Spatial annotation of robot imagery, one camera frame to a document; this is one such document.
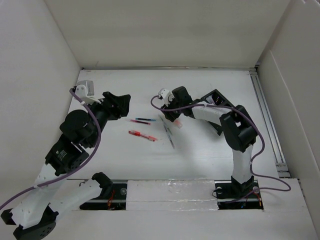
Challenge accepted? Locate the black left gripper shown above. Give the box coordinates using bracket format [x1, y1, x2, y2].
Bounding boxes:
[85, 91, 131, 147]

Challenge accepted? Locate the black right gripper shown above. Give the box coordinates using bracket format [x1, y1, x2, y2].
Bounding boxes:
[160, 94, 183, 122]

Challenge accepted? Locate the orange highlighter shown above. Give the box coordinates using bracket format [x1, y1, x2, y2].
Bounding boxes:
[173, 119, 183, 129]

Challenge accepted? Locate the purple pink highlighter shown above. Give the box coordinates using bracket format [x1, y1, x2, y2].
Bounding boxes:
[206, 96, 215, 105]

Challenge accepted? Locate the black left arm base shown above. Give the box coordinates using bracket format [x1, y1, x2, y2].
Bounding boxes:
[79, 172, 128, 211]

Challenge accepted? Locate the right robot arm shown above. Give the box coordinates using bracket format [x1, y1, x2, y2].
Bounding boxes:
[158, 86, 258, 197]

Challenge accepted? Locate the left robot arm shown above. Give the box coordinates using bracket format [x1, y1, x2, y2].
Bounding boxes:
[1, 88, 131, 240]

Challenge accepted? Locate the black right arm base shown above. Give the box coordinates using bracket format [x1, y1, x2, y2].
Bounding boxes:
[211, 180, 264, 210]

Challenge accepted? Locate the black desk organizer box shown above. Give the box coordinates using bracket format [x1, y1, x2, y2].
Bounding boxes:
[200, 89, 235, 136]

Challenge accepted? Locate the blue ink refill pen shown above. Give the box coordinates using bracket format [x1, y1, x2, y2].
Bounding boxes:
[135, 117, 157, 122]

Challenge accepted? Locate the pink ink refill pen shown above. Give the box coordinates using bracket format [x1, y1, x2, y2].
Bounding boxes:
[129, 119, 151, 125]

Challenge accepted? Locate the red gel pen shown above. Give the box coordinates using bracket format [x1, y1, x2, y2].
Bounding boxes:
[128, 130, 158, 142]

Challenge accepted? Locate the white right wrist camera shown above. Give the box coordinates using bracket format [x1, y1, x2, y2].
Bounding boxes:
[158, 88, 175, 106]

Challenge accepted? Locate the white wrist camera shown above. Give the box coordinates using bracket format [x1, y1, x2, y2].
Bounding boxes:
[158, 88, 175, 106]
[74, 80, 102, 105]

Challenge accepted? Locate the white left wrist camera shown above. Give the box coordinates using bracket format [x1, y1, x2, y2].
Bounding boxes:
[74, 80, 102, 105]

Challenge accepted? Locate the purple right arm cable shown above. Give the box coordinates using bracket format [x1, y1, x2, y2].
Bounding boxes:
[150, 93, 292, 205]

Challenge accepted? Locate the aluminium side rail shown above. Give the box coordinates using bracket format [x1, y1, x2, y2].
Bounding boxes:
[249, 68, 291, 179]

